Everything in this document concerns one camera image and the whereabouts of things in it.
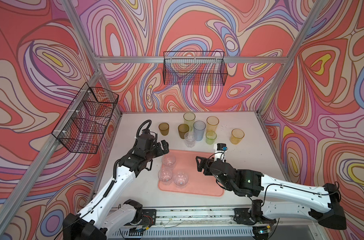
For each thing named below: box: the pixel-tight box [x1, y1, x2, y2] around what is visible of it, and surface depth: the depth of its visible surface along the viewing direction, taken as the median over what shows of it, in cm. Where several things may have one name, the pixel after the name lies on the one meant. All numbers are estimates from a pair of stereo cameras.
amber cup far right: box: [230, 128, 245, 145], surface depth 100 cm
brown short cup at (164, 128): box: [158, 122, 170, 136], surface depth 104 cm
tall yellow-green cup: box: [183, 111, 196, 132], surface depth 101 cm
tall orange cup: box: [206, 115, 220, 133], surface depth 98 cm
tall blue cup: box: [193, 120, 206, 141], surface depth 100 cm
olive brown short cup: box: [178, 123, 190, 140], surface depth 102 cm
